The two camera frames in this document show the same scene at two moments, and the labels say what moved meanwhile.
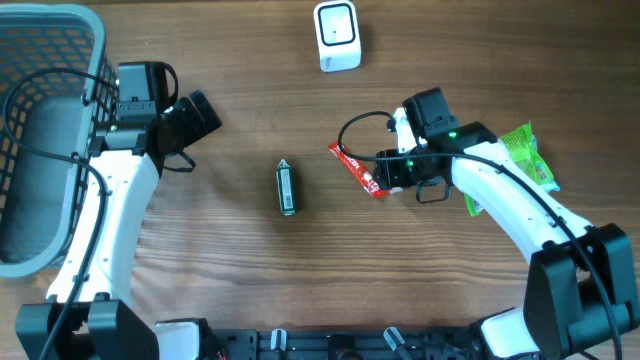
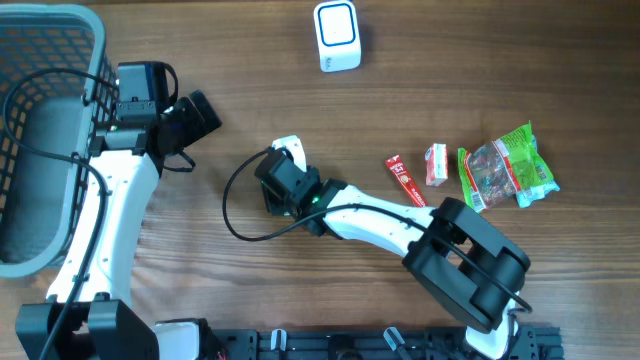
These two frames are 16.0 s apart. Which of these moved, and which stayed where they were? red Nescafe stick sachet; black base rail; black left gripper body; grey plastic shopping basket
Moved: red Nescafe stick sachet
Stayed: black left gripper body; black base rail; grey plastic shopping basket
